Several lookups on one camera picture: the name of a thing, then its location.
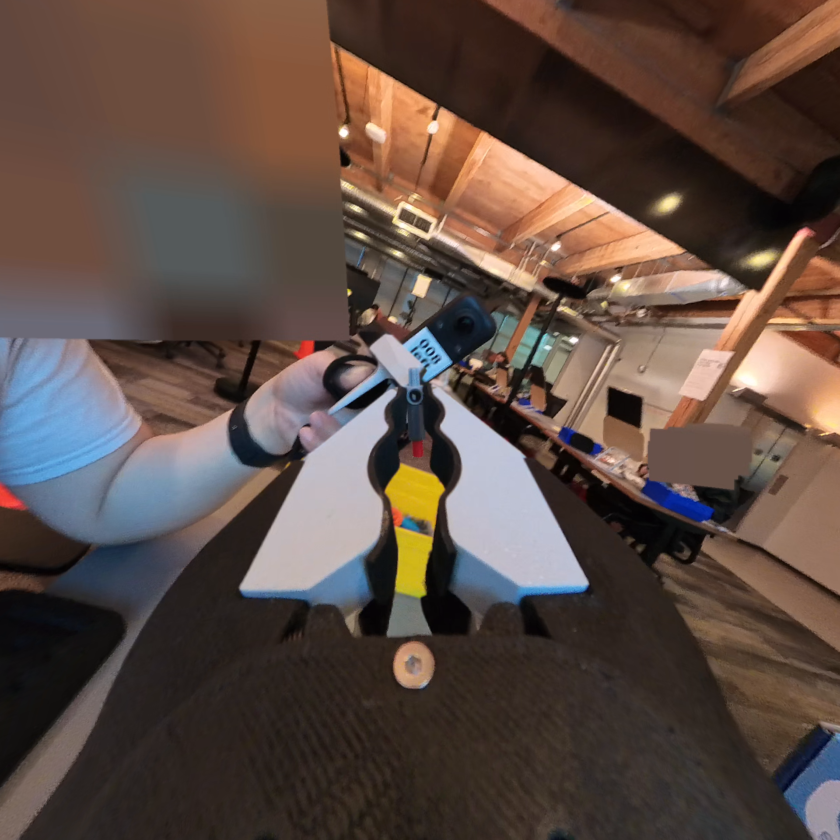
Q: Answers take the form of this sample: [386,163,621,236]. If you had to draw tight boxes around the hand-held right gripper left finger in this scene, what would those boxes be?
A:
[239,382,413,636]

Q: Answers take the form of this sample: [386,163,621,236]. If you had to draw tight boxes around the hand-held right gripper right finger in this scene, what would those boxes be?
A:
[423,382,589,636]

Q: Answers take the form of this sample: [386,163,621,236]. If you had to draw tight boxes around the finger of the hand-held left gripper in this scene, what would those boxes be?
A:
[369,333,414,383]

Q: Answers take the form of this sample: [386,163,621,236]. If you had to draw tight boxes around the grey toy rod red tip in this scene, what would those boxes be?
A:
[402,366,429,458]

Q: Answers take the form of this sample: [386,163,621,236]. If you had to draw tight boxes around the person's left forearm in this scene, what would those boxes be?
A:
[10,410,263,546]

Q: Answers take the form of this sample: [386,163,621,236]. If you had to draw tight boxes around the person's left hand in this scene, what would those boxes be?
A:
[244,351,380,460]

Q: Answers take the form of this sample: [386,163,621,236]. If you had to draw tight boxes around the yellow plastic bin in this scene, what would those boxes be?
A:
[384,462,445,598]

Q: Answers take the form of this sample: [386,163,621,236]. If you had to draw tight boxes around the long row of tables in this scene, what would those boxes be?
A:
[453,364,736,565]

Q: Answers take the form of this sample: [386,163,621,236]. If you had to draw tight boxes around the black wristband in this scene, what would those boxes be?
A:
[227,399,308,469]

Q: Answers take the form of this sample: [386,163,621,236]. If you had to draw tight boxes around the black lamp on pole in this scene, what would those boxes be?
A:
[508,276,585,408]

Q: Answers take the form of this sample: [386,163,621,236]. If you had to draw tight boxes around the white ceiling vent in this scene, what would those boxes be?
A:
[392,200,439,238]

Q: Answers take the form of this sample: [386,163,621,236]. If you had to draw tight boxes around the cardboard box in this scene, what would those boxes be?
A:
[602,387,648,455]

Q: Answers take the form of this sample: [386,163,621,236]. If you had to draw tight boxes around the black stanchion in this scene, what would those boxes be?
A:
[215,340,263,403]

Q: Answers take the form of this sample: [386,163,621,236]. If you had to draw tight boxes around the white paper sign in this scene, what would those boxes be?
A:
[678,349,736,401]

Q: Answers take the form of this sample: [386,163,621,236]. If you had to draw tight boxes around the person's white shirt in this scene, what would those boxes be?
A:
[0,338,143,488]

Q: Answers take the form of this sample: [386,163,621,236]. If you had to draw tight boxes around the black pad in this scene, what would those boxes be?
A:
[0,591,127,785]

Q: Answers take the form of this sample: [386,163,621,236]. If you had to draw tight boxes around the blue robot kit box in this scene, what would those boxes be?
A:
[774,722,840,840]

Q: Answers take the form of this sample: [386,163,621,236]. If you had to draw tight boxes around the silver air duct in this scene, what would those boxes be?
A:
[591,272,749,307]

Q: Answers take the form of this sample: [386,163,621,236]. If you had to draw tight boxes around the wooden post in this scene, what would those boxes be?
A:
[666,223,837,431]

